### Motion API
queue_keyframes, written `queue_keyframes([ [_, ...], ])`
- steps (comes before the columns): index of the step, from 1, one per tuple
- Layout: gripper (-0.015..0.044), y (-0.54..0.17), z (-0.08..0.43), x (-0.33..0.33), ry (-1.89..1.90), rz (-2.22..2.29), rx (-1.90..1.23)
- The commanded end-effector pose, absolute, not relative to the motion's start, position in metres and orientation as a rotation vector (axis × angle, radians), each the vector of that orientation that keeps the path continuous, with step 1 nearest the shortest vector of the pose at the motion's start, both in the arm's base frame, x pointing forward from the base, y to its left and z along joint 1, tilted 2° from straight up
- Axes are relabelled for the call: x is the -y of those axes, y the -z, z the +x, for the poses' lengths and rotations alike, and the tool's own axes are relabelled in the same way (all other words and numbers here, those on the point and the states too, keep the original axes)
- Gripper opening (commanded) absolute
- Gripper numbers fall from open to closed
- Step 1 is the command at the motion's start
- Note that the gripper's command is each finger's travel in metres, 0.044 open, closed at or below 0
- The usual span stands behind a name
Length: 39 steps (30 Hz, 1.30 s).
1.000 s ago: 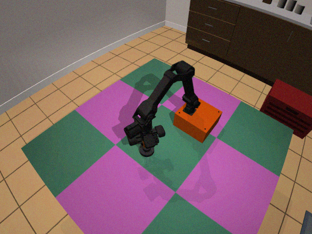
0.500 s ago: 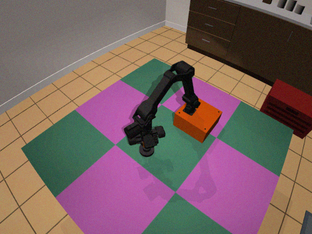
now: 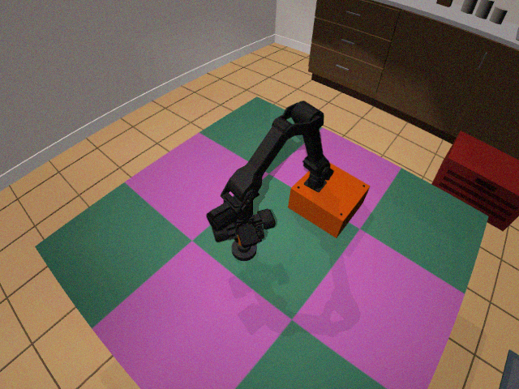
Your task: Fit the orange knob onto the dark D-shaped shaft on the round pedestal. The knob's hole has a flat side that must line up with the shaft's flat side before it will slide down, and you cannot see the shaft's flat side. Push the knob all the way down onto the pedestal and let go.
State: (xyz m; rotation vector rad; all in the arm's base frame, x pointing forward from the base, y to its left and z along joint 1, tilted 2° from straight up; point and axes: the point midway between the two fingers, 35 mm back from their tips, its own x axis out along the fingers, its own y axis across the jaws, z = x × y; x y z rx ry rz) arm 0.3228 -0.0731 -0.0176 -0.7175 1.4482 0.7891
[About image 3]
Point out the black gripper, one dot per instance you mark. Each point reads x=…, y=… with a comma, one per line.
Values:
x=263, y=217

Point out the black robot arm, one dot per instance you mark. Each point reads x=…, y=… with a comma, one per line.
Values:
x=247, y=180

